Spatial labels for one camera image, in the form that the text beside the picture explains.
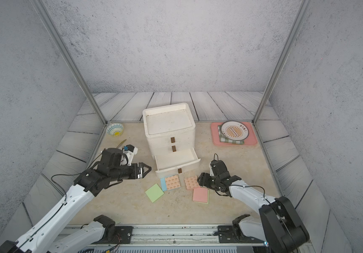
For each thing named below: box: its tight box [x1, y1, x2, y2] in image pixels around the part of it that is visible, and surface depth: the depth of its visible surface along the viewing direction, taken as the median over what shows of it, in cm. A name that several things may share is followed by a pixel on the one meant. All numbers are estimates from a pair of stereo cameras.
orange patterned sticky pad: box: [165, 174, 181, 191], surface depth 91 cm
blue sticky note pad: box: [160, 177, 168, 192], surface depth 91 cm
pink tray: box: [211, 121, 258, 145], surface depth 113 cm
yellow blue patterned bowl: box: [105, 122, 124, 137], surface depth 117 cm
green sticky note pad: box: [144, 182, 165, 203], surface depth 88 cm
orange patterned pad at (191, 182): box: [184, 175, 200, 190], surface depth 90 cm
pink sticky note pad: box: [192, 187, 209, 203], surface depth 87 cm
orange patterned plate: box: [221, 120, 250, 141], surface depth 117 cm
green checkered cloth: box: [217, 124, 245, 145], surface depth 110 cm
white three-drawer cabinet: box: [142, 102, 196, 156], surface depth 91 cm
